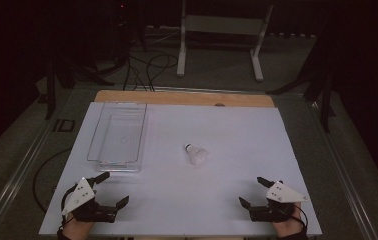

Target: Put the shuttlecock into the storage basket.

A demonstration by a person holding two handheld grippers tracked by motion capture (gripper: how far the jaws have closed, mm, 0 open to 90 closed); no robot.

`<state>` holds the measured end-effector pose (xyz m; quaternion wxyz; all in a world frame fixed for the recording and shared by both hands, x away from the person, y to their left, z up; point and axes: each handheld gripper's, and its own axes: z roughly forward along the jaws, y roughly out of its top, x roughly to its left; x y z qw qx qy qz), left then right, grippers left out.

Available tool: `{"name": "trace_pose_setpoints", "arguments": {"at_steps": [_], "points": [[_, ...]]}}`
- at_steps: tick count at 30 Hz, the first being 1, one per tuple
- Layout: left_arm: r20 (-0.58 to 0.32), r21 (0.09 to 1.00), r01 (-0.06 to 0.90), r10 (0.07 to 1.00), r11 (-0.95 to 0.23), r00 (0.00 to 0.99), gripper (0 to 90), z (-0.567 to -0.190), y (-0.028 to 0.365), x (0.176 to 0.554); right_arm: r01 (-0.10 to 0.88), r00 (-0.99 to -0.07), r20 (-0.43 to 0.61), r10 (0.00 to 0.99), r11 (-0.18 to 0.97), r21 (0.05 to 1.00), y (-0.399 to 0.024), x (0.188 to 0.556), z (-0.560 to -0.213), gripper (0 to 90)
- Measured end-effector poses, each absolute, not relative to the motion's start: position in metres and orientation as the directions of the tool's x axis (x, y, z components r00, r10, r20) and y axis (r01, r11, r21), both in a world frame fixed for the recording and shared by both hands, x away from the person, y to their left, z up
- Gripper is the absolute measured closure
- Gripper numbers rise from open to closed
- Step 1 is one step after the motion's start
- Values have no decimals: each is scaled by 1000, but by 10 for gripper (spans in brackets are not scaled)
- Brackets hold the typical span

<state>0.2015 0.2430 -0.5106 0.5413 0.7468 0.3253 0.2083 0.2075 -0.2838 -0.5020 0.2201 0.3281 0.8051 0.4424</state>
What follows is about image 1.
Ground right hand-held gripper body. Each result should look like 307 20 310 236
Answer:
249 180 310 224

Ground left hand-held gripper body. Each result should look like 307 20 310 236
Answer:
61 177 118 224

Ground clear plastic tray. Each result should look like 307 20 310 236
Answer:
86 101 148 173

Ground white feather shuttlecock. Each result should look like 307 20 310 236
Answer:
184 143 209 166

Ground person's right hand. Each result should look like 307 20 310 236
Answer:
271 202 309 240

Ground person's left hand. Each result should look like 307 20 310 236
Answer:
57 214 95 240

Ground black floor socket box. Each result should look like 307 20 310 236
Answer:
52 118 77 133

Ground black tripod stand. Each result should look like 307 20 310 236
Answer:
266 19 339 134
36 49 115 120

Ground wooden table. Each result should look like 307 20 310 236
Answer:
94 89 275 108

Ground white metal stand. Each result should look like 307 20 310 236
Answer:
176 0 275 83

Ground black floor cable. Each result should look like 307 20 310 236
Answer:
32 147 73 214

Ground metal floor rail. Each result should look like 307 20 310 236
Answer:
305 94 378 240
0 87 78 238

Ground black tangled floor cables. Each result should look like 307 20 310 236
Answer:
122 52 180 92

